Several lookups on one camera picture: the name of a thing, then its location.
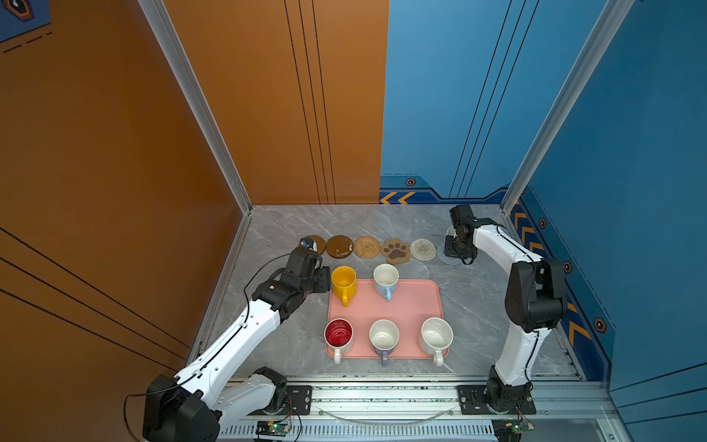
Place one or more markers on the red inside white mug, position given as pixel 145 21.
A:
pixel 339 338

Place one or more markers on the aluminium front rail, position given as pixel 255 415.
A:
pixel 427 409

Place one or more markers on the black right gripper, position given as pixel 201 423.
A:
pixel 448 250

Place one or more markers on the cork paw print coaster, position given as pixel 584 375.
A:
pixel 396 251

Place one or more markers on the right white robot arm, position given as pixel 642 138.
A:
pixel 535 303

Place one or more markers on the aluminium corner post left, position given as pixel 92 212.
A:
pixel 161 25

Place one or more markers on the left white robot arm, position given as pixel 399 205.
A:
pixel 191 405

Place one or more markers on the right circuit board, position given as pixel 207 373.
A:
pixel 511 431

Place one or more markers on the aluminium corner post right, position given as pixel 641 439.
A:
pixel 598 41

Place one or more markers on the woven rattan round coaster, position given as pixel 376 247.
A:
pixel 366 247

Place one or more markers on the glossy round wooden coaster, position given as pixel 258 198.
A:
pixel 339 247

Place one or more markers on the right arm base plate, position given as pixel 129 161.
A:
pixel 469 399

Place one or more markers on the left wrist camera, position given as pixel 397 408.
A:
pixel 307 243

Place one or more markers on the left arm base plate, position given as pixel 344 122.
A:
pixel 299 395

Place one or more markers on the light blue woven coaster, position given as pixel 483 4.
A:
pixel 448 260

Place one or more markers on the yellow mug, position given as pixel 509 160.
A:
pixel 344 280

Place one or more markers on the left circuit board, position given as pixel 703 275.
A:
pixel 272 430

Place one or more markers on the multicolour woven round coaster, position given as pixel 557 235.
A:
pixel 423 250

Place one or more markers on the aluminium corner post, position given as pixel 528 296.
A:
pixel 161 25
pixel 598 41

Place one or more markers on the purple handled white mug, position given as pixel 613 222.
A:
pixel 384 336

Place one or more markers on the pink rectangular tray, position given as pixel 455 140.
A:
pixel 413 302

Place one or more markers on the matte round wooden coaster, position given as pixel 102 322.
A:
pixel 320 244

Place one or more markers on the circuit board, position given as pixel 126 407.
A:
pixel 511 431
pixel 272 430

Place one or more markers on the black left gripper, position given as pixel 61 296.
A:
pixel 323 275

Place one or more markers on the light blue mug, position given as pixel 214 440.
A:
pixel 386 278

